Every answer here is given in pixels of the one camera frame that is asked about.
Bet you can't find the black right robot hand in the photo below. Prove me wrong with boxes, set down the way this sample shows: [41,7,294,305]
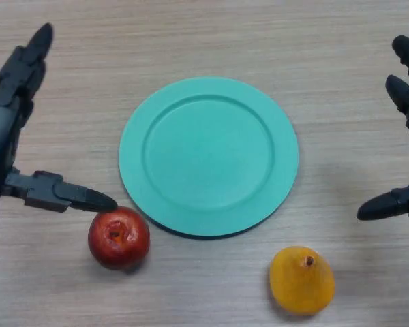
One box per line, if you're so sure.
[357,35,409,221]

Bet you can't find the green round plate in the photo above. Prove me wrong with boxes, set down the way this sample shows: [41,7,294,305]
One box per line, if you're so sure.
[118,76,300,239]

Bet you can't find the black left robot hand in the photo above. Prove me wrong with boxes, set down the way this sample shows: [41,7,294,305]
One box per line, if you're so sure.
[0,22,119,214]

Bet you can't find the red apple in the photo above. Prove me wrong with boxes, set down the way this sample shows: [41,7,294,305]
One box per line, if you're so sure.
[87,206,151,271]

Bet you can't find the yellow orange pear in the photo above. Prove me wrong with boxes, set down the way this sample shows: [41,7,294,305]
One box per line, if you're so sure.
[269,245,336,315]

